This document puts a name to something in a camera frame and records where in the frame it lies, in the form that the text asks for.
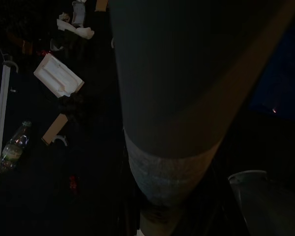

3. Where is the small white plastic ring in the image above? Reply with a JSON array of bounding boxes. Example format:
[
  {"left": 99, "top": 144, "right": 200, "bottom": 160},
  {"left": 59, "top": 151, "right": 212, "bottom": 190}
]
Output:
[{"left": 51, "top": 134, "right": 68, "bottom": 147}]

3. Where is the brown cardboard piece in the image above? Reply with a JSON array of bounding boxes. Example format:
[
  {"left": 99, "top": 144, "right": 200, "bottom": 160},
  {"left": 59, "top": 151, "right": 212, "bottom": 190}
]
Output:
[{"left": 41, "top": 113, "right": 69, "bottom": 146}]

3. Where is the clear plastic bottle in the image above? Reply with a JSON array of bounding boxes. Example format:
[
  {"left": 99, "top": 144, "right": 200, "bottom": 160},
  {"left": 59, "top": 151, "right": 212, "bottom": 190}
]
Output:
[{"left": 0, "top": 120, "right": 32, "bottom": 174}]

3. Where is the grey handled broom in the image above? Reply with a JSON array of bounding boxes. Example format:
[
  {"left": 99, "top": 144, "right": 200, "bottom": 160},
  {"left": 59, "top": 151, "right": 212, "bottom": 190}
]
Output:
[{"left": 108, "top": 0, "right": 295, "bottom": 236}]

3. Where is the long white floor strip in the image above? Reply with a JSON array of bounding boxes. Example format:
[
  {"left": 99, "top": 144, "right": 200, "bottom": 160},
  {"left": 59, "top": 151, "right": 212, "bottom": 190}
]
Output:
[{"left": 0, "top": 61, "right": 19, "bottom": 225}]

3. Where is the small crumpled paper ball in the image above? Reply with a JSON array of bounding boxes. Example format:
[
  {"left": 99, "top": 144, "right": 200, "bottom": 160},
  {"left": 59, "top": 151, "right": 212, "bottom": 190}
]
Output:
[{"left": 58, "top": 12, "right": 72, "bottom": 23}]

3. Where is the robot silver left leg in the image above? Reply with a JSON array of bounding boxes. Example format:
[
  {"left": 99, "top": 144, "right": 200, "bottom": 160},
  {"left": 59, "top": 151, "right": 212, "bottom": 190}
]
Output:
[{"left": 228, "top": 169, "right": 295, "bottom": 236}]

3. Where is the crumpled white tissue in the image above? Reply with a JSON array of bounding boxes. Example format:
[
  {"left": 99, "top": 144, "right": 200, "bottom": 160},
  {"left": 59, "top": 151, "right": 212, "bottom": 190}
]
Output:
[{"left": 56, "top": 19, "right": 95, "bottom": 40}]

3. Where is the small brown cardboard scrap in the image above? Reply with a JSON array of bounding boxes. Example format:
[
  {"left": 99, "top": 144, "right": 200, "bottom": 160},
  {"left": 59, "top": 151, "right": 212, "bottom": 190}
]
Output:
[{"left": 94, "top": 0, "right": 109, "bottom": 12}]

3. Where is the white grey plastic part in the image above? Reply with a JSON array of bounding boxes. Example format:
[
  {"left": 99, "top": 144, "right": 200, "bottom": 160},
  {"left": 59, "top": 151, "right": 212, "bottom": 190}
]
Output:
[{"left": 71, "top": 0, "right": 87, "bottom": 28}]

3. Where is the black trash clump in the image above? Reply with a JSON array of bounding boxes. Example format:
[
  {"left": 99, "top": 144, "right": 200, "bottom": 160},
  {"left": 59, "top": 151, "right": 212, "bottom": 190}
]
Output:
[{"left": 58, "top": 92, "right": 89, "bottom": 123}]

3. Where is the blue dustpan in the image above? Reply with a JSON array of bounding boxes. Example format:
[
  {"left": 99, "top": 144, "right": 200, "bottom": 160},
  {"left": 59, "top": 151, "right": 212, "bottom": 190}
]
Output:
[{"left": 248, "top": 24, "right": 295, "bottom": 123}]

